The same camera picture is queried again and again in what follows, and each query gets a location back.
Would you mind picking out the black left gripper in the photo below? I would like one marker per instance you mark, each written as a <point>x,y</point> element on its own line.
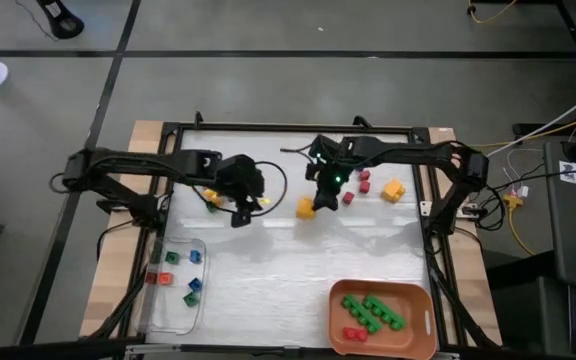
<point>240,177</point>

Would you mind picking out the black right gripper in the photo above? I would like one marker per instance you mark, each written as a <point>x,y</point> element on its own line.
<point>328,170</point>

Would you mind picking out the large yellow building block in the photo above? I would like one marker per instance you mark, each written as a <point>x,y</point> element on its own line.
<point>393,190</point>
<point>305,209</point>
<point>211,196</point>

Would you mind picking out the small red building block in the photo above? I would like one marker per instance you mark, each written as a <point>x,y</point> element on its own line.
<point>364,187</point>
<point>348,198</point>
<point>364,175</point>
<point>151,278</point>

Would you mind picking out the small green building block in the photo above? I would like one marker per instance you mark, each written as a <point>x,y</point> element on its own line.
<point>172,257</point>
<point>191,299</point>
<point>211,206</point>

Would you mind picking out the small blue building block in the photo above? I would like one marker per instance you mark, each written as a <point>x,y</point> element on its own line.
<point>195,284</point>
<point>195,256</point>

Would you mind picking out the long green building block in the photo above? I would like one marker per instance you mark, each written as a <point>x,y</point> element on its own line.
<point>384,312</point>
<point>362,314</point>

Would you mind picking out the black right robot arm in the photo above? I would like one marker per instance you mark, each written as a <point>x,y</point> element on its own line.
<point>408,150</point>

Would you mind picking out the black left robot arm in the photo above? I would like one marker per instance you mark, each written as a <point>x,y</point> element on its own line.
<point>133,162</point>

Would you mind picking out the white table cover sheet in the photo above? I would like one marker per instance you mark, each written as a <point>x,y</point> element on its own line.
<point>293,270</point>

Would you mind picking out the small orange-red building block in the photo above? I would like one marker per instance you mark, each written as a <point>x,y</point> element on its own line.
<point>165,278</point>

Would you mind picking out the clear plastic tray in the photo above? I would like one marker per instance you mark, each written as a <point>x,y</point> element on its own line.
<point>168,320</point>

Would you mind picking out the orange plastic bin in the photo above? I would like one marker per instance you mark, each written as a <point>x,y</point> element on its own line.
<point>418,300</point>

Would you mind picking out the large red building block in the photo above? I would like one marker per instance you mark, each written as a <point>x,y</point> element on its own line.
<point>354,334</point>

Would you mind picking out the dark equipment cabinet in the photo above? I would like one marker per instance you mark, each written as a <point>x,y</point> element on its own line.
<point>518,310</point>

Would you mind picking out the black stand base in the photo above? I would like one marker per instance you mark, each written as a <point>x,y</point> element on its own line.
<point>63,22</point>

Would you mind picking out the black aluminium table frame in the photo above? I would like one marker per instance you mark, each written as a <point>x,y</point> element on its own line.
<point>268,127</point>

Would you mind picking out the white metal bracket plate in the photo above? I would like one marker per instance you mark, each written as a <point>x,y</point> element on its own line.
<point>425,208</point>

